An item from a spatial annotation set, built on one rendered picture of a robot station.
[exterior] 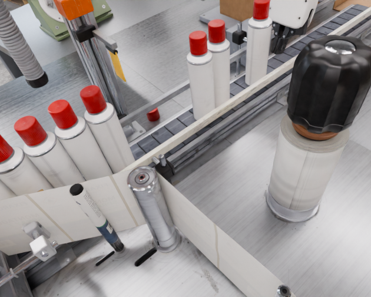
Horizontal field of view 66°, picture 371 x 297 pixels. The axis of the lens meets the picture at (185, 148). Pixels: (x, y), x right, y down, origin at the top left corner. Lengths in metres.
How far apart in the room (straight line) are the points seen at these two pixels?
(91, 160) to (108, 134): 0.06
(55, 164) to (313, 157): 0.38
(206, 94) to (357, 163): 0.32
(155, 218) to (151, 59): 0.70
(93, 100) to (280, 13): 0.49
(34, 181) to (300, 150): 0.41
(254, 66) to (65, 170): 0.48
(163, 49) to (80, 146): 0.64
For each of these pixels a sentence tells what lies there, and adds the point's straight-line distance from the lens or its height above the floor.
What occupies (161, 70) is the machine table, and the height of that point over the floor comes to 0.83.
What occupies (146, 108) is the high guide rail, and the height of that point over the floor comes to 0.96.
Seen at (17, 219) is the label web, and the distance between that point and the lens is 0.47.
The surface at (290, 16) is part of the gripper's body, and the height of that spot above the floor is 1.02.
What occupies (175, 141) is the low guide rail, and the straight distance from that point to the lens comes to 0.60.
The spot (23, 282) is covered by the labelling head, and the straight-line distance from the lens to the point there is 0.56.
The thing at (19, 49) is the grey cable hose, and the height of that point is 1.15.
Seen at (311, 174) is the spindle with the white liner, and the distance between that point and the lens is 0.42.
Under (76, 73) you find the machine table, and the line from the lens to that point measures 1.06.
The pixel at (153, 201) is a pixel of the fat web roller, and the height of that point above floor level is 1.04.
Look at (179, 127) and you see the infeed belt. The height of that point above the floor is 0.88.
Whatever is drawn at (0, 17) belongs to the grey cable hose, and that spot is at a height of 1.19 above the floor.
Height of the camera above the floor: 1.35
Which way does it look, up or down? 49 degrees down
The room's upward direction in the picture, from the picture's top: 10 degrees counter-clockwise
